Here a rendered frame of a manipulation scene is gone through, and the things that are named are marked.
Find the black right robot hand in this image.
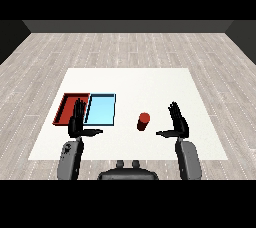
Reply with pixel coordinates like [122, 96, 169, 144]
[155, 101, 190, 140]

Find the dark grey robot body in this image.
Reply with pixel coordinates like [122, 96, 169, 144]
[97, 160, 160, 181]

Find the red shallow open box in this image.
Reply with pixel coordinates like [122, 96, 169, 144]
[52, 92, 91, 127]

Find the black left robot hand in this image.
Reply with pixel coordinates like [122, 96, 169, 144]
[67, 98, 104, 139]

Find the small red can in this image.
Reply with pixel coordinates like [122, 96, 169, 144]
[136, 112, 151, 132]

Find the light blue shallow open box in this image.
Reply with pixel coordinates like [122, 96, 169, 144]
[82, 93, 117, 127]

